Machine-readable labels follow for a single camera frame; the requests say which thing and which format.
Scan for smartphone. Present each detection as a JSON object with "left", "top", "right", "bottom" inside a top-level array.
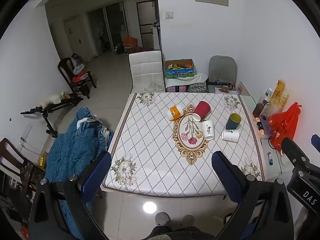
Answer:
[{"left": 259, "top": 115, "right": 273, "bottom": 137}]

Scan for dark green cup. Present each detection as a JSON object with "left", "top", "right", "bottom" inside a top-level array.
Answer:
[{"left": 225, "top": 113, "right": 241, "bottom": 130}]

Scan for red plastic bag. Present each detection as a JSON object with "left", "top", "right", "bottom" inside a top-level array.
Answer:
[{"left": 268, "top": 102, "right": 302, "bottom": 153}]

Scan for white side table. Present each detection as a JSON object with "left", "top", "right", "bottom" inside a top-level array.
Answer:
[{"left": 237, "top": 81, "right": 296, "bottom": 182}]

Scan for pile of clothes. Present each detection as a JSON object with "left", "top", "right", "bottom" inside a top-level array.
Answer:
[{"left": 71, "top": 53, "right": 91, "bottom": 83}]

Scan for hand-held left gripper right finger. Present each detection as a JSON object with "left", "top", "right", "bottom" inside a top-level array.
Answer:
[{"left": 211, "top": 151, "right": 294, "bottom": 240}]

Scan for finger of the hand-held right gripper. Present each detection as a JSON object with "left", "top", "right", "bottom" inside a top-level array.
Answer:
[
  {"left": 281, "top": 137, "right": 310, "bottom": 167},
  {"left": 311, "top": 134, "right": 320, "bottom": 153}
]

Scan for white cloth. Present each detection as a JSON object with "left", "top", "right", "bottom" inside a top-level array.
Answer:
[{"left": 165, "top": 73, "right": 208, "bottom": 87}]

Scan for white cup black writing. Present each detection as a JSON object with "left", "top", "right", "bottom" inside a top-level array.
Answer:
[{"left": 202, "top": 120, "right": 215, "bottom": 140}]

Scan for orange and white cup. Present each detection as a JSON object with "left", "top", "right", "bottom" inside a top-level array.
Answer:
[{"left": 167, "top": 104, "right": 185, "bottom": 120}]

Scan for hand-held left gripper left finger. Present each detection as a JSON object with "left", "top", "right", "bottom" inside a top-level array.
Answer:
[{"left": 29, "top": 151, "right": 112, "bottom": 240}]

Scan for grey office chair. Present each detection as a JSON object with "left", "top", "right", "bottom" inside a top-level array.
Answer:
[{"left": 206, "top": 56, "right": 237, "bottom": 94}]

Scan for silver refrigerator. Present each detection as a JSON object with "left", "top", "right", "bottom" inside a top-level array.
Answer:
[{"left": 136, "top": 1, "right": 160, "bottom": 51}]

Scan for cardboard box with blue print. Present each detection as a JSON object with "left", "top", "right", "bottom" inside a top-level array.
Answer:
[{"left": 164, "top": 59, "right": 195, "bottom": 79}]

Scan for floral diamond pattern tablecloth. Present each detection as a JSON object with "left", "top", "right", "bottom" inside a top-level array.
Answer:
[{"left": 101, "top": 92, "right": 265, "bottom": 197}]

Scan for grey slipper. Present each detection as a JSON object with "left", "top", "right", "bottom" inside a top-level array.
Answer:
[
  {"left": 181, "top": 215, "right": 195, "bottom": 228},
  {"left": 155, "top": 212, "right": 171, "bottom": 227}
]

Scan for white cup with black print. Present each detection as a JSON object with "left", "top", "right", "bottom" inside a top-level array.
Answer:
[{"left": 222, "top": 129, "right": 240, "bottom": 143}]

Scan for red cup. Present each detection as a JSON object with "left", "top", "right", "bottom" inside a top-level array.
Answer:
[{"left": 192, "top": 101, "right": 211, "bottom": 121}]

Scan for dark wooden chair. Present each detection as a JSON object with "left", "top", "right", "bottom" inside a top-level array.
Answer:
[{"left": 57, "top": 57, "right": 97, "bottom": 99}]

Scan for yellow snack bag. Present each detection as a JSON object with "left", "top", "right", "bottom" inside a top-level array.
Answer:
[{"left": 269, "top": 80, "right": 289, "bottom": 110}]

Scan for pink bag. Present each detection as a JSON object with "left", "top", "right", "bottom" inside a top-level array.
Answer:
[{"left": 166, "top": 85, "right": 188, "bottom": 93}]

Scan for black patterned bag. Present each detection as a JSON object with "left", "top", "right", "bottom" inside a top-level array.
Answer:
[{"left": 187, "top": 82, "right": 208, "bottom": 93}]

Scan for brown bottle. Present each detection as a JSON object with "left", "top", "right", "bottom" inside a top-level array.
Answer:
[{"left": 252, "top": 97, "right": 269, "bottom": 118}]

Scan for brown wooden chair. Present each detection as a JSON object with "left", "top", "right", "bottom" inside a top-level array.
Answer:
[{"left": 0, "top": 138, "right": 46, "bottom": 202}]

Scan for person's dark trousers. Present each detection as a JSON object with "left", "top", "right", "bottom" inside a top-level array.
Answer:
[{"left": 144, "top": 225, "right": 215, "bottom": 240}]

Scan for white padded chair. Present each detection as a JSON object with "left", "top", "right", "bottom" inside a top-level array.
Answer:
[{"left": 128, "top": 50, "right": 166, "bottom": 93}]

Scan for black folding stand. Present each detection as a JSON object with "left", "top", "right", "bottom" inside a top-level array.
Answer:
[{"left": 20, "top": 93, "right": 84, "bottom": 138}]

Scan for blue quilt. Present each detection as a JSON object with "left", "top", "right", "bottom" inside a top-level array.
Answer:
[{"left": 46, "top": 106, "right": 115, "bottom": 240}]

